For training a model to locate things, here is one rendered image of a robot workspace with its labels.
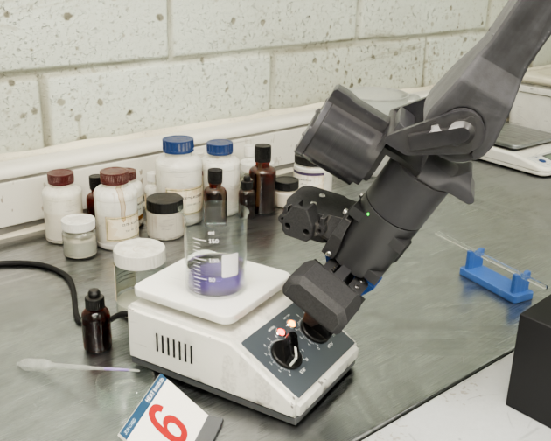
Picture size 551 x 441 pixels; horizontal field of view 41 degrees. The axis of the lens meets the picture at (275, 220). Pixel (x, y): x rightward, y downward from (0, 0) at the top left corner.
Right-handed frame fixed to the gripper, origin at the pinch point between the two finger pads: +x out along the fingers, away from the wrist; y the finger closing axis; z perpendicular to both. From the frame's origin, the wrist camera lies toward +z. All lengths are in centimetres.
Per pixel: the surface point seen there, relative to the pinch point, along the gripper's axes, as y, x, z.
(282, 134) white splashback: -59, 21, 28
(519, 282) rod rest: -27.0, -0.6, -16.3
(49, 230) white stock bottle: -12.4, 30.5, 37.5
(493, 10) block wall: -127, -5, 16
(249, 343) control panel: 7.5, 4.1, 2.7
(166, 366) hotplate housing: 8.5, 12.5, 8.0
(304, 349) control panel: 3.2, 4.1, -1.5
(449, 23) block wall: -112, 0, 21
